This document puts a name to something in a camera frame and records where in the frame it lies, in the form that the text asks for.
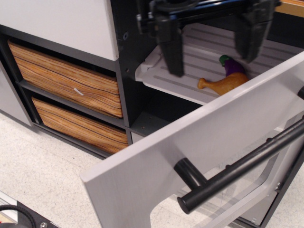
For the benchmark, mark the wooden countertop edge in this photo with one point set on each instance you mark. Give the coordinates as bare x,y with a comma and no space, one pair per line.
291,7

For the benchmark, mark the lower wood-pattern storage bin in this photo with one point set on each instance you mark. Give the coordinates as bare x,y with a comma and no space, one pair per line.
102,136

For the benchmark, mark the purple toy eggplant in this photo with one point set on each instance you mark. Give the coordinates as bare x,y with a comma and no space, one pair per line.
231,65

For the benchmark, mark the white oven rack tray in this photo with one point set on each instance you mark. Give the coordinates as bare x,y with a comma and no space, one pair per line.
203,45

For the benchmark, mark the white cabinet panel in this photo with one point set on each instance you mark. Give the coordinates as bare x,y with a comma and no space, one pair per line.
85,25

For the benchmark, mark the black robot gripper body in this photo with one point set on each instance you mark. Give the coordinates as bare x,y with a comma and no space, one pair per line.
190,11

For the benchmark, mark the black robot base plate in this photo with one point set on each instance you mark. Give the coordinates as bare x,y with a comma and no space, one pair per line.
39,219

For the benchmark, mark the wood-pattern storage bin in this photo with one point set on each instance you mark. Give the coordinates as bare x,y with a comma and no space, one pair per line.
102,136
77,84

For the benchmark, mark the upper wood-pattern storage bin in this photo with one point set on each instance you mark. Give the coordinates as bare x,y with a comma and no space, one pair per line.
77,84

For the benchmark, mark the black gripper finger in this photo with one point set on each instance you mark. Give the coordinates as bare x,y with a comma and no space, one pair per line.
169,38
252,29

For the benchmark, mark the grey oven door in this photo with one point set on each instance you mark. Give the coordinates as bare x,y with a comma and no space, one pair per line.
127,186

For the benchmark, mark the toy chicken drumstick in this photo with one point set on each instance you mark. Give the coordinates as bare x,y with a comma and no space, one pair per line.
224,85

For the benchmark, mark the black oven door handle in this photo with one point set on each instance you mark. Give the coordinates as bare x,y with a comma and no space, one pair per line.
232,121

